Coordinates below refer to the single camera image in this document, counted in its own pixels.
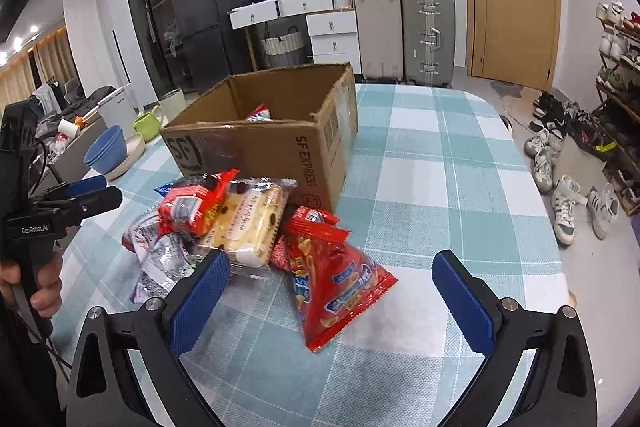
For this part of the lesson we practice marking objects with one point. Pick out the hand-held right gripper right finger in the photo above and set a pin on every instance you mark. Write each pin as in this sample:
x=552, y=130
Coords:
x=465, y=302

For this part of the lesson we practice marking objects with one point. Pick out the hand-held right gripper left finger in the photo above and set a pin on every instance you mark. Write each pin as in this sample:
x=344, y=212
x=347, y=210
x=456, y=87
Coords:
x=200, y=302

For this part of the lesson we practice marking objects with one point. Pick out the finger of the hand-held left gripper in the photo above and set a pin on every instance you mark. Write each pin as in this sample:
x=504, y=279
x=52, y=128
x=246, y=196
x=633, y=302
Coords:
x=100, y=202
x=87, y=185

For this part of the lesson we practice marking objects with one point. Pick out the red black noodle packet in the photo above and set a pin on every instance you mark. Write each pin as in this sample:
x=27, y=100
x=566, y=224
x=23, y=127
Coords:
x=185, y=207

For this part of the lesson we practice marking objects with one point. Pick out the clear biscuit packet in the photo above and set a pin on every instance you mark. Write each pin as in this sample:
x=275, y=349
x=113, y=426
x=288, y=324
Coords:
x=250, y=227

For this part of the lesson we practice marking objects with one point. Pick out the large red snack packet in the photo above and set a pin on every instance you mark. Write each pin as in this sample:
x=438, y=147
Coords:
x=340, y=297

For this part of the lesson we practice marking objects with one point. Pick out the brown cardboard box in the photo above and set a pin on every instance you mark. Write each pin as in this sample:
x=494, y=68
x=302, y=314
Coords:
x=260, y=157

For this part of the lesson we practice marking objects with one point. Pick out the person's left forearm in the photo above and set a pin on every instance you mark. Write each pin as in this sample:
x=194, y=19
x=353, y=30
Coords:
x=35, y=352

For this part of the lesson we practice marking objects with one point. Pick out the person's left hand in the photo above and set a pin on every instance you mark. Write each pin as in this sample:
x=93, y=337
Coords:
x=50, y=282

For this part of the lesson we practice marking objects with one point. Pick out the blue plastic basin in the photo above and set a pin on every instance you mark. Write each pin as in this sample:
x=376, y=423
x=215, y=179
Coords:
x=102, y=152

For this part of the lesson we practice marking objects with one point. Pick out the white bowl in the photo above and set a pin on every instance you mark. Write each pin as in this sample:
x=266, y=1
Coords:
x=132, y=152

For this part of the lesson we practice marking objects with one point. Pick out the white paper cup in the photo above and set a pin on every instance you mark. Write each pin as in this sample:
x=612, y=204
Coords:
x=66, y=128

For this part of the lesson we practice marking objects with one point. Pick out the blue snack packet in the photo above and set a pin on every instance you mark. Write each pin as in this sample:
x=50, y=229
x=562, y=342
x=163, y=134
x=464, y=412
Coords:
x=162, y=189

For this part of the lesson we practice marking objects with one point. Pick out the purple white snack packet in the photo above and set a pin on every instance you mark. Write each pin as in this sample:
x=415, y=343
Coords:
x=150, y=252

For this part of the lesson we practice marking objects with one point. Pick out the white air purifier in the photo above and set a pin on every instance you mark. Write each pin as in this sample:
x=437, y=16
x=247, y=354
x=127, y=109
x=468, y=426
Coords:
x=117, y=109

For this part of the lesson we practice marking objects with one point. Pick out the green mug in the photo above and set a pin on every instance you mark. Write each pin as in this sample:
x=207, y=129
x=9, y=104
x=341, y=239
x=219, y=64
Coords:
x=147, y=127

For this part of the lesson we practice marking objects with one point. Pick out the sofa with dark clothes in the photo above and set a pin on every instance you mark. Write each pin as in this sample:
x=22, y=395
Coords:
x=95, y=99

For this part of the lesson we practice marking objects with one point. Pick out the cream waste bin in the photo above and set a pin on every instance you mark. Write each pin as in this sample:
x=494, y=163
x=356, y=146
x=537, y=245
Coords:
x=172, y=103

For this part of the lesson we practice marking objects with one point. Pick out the beige curtain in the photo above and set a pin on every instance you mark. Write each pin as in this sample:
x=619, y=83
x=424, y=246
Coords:
x=50, y=57

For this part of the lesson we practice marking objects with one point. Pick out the pile of shoes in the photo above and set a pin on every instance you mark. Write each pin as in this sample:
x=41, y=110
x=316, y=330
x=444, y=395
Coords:
x=565, y=207

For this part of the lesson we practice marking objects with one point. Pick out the small red snack packet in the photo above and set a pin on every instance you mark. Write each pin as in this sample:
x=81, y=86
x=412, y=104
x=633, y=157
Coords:
x=311, y=217

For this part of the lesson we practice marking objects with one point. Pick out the white wardrobe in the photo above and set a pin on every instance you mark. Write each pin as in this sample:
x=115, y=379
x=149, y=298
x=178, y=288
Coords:
x=107, y=7

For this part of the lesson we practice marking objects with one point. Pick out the red white snack packet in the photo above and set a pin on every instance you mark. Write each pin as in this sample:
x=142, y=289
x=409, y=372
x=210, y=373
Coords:
x=260, y=113

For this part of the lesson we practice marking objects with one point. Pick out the dark glass door cabinet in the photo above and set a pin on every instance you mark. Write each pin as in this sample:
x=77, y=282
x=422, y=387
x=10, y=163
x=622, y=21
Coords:
x=145, y=7

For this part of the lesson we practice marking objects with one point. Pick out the dark grey refrigerator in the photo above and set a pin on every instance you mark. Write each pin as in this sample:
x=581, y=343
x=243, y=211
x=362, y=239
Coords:
x=205, y=7

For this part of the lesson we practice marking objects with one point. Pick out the grey woven laundry basket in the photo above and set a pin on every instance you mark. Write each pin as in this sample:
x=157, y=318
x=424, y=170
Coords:
x=283, y=47

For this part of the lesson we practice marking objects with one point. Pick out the silver suitcase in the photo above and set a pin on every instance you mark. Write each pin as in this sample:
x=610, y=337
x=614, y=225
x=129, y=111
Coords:
x=427, y=37

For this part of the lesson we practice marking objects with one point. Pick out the wooden shoe rack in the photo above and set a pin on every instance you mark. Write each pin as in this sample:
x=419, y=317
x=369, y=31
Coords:
x=627, y=77

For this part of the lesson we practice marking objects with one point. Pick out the beige suitcase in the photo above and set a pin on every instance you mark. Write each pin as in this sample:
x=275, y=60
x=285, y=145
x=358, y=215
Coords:
x=377, y=32

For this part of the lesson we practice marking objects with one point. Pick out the white drawer desk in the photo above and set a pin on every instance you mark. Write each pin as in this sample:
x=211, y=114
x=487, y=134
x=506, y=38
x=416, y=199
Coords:
x=332, y=24

